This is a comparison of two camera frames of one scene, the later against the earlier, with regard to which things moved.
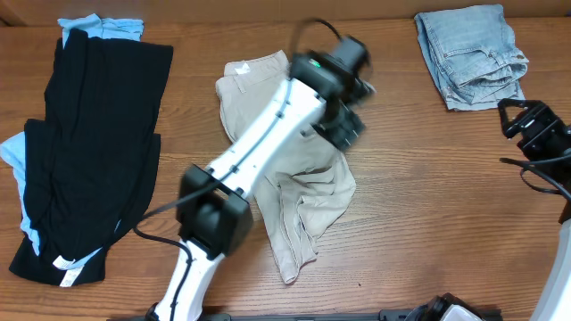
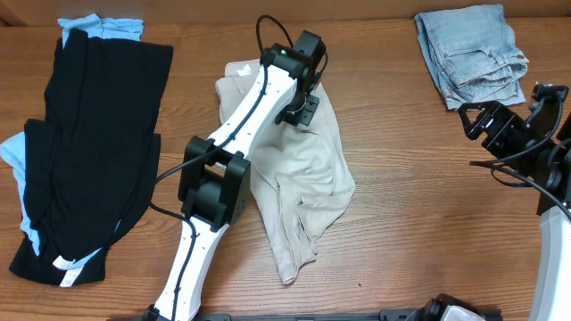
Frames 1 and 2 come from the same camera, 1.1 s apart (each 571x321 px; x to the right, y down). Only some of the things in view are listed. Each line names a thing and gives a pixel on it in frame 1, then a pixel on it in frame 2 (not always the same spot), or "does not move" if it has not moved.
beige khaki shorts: x=309 y=185 does not move
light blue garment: x=12 y=149 does not move
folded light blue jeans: x=472 y=54 does not move
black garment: x=91 y=164 does not move
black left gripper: x=345 y=131 → x=304 y=115
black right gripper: x=530 y=135 → x=505 y=121
